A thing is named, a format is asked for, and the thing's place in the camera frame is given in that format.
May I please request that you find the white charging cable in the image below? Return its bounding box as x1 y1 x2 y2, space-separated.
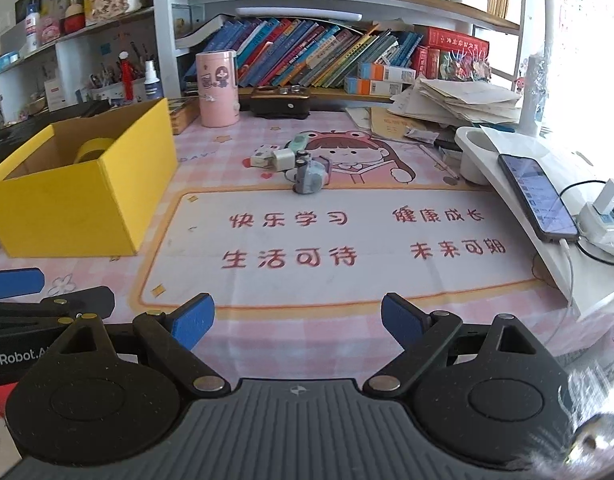
559 239 578 307

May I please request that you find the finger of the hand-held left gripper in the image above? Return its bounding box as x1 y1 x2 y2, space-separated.
0 286 115 332
0 267 45 300

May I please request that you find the yellow cardboard box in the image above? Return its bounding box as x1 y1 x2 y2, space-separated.
0 97 179 257

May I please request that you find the black smartphone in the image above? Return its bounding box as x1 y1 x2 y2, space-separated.
498 153 580 241

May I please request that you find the row of slanted books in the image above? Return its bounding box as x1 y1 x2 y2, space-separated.
184 17 423 89

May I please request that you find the pink checkered cloth desktop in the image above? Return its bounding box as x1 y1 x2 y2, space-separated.
0 107 612 383

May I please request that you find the pink cylindrical container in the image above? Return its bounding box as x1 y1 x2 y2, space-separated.
195 50 239 128

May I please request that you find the white power strip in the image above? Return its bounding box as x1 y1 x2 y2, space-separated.
579 170 614 252

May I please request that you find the black electronic keyboard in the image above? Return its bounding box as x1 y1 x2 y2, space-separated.
0 96 202 147

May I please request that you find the white bookshelf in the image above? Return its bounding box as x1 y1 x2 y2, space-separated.
0 0 538 128

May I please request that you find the yellow tape roll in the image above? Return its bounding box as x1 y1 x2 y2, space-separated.
76 137 119 163

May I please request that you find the brown paper envelope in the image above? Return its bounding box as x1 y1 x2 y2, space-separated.
369 105 424 144

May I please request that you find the white lotion bottle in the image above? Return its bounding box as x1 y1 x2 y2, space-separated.
24 0 42 53

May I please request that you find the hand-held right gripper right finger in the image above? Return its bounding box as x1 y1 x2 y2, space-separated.
362 292 550 396

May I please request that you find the orange and blue box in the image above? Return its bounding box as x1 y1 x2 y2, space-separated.
344 77 404 96
358 62 417 82

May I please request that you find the pink box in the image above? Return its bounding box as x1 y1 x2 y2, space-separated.
37 15 63 43

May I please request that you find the thick red dictionary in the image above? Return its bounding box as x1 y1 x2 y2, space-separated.
412 26 490 82

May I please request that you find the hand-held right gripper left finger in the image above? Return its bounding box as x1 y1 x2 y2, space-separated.
52 293 233 396

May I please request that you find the white pen holder with pens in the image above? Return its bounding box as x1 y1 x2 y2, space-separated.
90 52 148 102

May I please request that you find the stack of papers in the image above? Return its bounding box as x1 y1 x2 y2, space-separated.
387 76 522 128

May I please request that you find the dark brown box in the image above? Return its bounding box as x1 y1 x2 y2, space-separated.
249 85 310 121

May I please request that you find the white spray bottle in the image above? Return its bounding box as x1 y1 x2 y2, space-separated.
143 61 164 101

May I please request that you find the black cable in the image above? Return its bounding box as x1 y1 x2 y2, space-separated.
559 180 614 267

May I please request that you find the printed desk mat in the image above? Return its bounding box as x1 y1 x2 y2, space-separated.
137 110 562 309

